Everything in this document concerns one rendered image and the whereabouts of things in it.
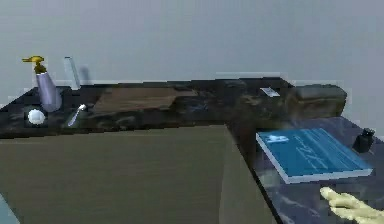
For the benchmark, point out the blue book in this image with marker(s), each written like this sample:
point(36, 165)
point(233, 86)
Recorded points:
point(311, 154)

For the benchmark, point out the pale yellow lumpy object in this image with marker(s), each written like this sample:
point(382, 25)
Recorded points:
point(353, 206)

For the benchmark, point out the small pale banknote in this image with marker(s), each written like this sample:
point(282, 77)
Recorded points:
point(270, 92)

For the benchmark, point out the white ball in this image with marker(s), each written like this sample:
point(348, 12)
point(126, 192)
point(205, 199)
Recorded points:
point(36, 117)

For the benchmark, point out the dark marble counter olive cabinet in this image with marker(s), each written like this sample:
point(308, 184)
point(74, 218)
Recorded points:
point(133, 173)

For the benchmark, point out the silver spoon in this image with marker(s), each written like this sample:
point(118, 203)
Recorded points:
point(76, 115)

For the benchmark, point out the grey spray bottle gold nozzle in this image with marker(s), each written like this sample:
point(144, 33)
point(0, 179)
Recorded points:
point(48, 90)

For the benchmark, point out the dark brown bread loaf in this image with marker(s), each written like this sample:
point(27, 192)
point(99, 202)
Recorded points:
point(316, 100)

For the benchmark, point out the brown wooden cutting board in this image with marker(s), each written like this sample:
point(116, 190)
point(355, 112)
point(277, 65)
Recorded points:
point(133, 97)

